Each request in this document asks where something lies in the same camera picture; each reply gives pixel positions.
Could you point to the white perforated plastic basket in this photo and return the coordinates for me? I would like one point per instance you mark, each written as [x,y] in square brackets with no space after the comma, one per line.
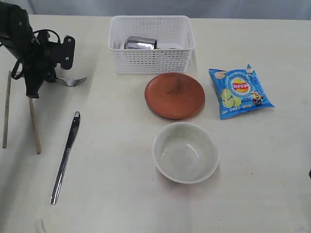
[175,43]

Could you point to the silver table knife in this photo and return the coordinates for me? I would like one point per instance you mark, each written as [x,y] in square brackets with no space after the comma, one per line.
[62,168]

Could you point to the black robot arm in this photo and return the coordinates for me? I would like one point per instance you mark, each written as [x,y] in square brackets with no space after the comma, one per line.
[16,34]

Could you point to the silver foil packet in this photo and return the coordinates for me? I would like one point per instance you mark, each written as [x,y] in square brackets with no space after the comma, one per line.
[140,43]

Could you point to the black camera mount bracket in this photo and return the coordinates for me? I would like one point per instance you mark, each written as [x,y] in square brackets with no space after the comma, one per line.
[63,53]

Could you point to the white speckled bowl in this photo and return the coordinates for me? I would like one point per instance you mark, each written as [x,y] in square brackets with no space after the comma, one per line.
[185,153]

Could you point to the brown round plate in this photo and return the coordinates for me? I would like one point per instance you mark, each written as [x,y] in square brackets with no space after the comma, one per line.
[174,95]

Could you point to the silver fork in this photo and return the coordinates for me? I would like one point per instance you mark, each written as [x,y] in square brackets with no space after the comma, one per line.
[72,82]

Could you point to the blue chips bag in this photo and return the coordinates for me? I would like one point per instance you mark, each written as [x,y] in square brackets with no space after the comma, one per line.
[238,91]

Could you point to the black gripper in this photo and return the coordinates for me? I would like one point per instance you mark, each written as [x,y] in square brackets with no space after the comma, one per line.
[37,66]

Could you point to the wooden chopstick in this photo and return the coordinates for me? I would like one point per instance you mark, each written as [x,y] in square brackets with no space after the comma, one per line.
[6,113]
[34,126]

